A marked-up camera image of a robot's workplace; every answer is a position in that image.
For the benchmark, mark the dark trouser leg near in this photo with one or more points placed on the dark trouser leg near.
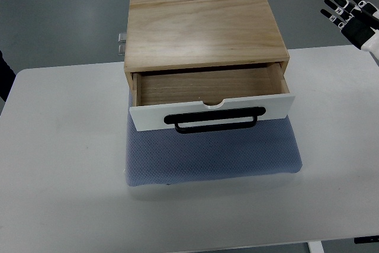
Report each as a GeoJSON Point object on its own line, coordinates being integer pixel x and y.
{"type": "Point", "coordinates": [7, 77]}

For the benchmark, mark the wooden drawer cabinet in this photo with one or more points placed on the wooden drawer cabinet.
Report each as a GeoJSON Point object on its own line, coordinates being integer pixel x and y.
{"type": "Point", "coordinates": [165, 35]}

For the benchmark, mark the black table control panel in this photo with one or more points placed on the black table control panel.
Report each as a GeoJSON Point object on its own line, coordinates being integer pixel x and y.
{"type": "Point", "coordinates": [366, 239]}

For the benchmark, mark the blue mesh cushion mat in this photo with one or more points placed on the blue mesh cushion mat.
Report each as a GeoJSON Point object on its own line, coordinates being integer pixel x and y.
{"type": "Point", "coordinates": [191, 141]}

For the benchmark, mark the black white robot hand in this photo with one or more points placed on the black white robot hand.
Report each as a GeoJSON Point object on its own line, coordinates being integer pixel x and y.
{"type": "Point", "coordinates": [357, 20]}

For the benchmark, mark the white drawer black handle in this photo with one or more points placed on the white drawer black handle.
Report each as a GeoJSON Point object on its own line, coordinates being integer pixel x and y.
{"type": "Point", "coordinates": [214, 95]}

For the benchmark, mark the silver metal clamp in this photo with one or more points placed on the silver metal clamp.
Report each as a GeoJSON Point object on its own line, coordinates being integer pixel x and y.
{"type": "Point", "coordinates": [122, 43]}

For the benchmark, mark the white table leg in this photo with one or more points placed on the white table leg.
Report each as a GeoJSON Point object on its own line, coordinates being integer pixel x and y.
{"type": "Point", "coordinates": [315, 247]}

